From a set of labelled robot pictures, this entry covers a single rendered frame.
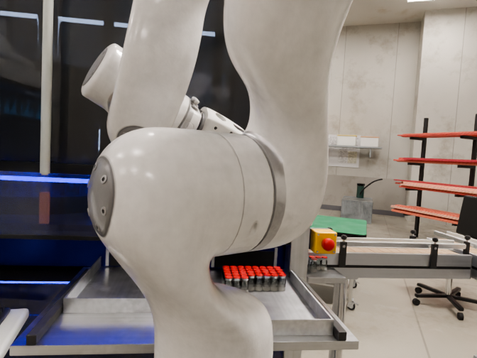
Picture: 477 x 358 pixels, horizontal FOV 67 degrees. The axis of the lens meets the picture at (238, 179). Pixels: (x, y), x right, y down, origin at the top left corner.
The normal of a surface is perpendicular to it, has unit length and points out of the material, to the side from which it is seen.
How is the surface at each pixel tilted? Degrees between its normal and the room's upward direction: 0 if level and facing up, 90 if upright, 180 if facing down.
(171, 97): 118
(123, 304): 90
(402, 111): 90
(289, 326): 90
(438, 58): 90
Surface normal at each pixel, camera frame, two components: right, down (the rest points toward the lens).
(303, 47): 0.20, 0.56
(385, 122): -0.33, 0.04
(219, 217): 0.62, 0.19
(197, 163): 0.51, -0.43
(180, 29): 0.54, -0.07
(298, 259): 0.13, 0.07
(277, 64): -0.21, 0.68
